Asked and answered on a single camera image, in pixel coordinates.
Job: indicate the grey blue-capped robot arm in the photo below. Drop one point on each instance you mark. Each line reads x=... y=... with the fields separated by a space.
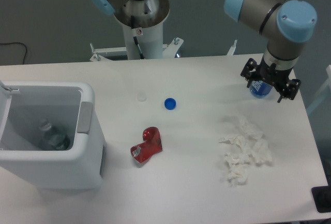
x=287 y=25

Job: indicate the white metal base frame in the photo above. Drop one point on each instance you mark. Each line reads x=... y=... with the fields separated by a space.
x=135 y=52

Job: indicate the black device at edge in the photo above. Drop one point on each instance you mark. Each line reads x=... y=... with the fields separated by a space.
x=321 y=197

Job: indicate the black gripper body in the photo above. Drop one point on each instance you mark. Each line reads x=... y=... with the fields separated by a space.
x=271 y=75

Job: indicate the blue bottle cap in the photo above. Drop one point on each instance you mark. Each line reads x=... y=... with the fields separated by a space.
x=170 y=103

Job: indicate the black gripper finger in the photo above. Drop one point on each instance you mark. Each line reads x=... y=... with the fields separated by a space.
x=288 y=89
x=250 y=72

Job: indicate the crushed red can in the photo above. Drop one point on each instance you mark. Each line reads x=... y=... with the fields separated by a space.
x=151 y=145

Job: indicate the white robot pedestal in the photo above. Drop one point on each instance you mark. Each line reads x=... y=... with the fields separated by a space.
x=142 y=22

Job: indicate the crumpled white tissue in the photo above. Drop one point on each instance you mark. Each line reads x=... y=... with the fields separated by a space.
x=246 y=146

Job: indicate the white bottle cap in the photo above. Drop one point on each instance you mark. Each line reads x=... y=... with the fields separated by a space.
x=141 y=97

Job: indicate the blue plastic bottle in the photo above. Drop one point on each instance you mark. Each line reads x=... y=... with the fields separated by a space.
x=260 y=89

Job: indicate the clear bottle in bin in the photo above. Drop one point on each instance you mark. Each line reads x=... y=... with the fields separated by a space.
x=53 y=137

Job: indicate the white plastic bin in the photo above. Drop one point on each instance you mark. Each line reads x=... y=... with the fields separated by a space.
x=68 y=104

